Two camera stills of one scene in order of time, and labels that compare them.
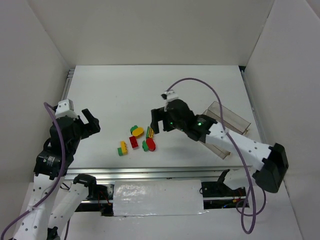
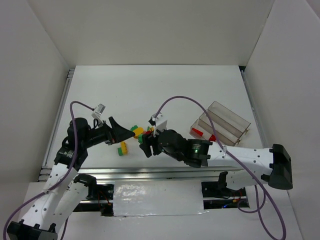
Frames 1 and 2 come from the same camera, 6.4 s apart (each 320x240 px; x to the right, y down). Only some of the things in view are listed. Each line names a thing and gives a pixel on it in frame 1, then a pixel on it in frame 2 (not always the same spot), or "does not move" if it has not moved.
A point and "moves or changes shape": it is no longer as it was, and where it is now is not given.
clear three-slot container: (231, 121) does not move
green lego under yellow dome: (132, 128) does not move
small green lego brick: (120, 151) does not move
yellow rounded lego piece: (138, 132) does not move
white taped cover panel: (140, 198) does not move
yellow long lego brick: (124, 147) does not move
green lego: (145, 146) moves or changes shape
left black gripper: (83, 127) → (110, 133)
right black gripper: (160, 119) → (151, 144)
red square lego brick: (133, 141) moves or changes shape
